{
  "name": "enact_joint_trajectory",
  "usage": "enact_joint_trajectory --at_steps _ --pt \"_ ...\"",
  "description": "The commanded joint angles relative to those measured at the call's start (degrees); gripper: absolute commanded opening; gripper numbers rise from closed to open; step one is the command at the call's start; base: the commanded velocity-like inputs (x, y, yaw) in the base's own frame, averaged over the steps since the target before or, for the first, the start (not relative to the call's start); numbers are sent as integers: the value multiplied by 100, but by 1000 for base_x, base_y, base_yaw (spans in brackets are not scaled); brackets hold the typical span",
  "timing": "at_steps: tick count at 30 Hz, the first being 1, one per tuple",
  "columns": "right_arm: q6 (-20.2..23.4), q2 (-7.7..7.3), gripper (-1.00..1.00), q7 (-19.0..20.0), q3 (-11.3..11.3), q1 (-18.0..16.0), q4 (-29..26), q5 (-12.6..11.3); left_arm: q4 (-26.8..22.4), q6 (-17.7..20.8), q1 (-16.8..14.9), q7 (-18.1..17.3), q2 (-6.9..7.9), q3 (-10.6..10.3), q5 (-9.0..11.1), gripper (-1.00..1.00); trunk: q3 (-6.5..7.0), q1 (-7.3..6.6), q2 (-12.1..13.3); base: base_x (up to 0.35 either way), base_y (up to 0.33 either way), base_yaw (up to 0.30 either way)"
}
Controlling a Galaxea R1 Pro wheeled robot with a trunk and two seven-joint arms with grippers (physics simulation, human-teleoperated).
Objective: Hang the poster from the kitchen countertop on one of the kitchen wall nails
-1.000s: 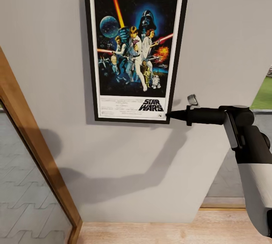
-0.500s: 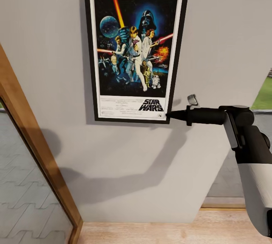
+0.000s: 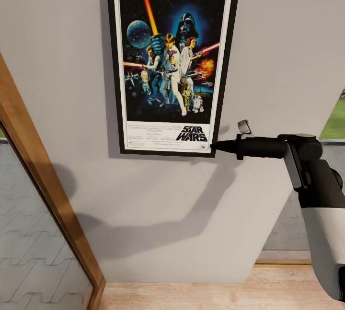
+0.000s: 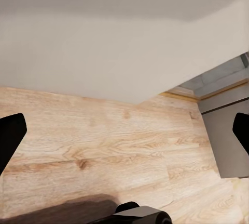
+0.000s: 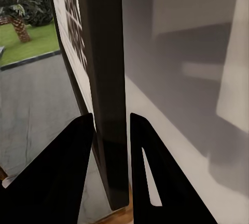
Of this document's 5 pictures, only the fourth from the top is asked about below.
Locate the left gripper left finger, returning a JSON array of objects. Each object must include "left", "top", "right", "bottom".
[{"left": 0, "top": 113, "right": 27, "bottom": 175}]

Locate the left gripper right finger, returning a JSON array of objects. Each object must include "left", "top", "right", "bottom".
[{"left": 232, "top": 113, "right": 249, "bottom": 155}]

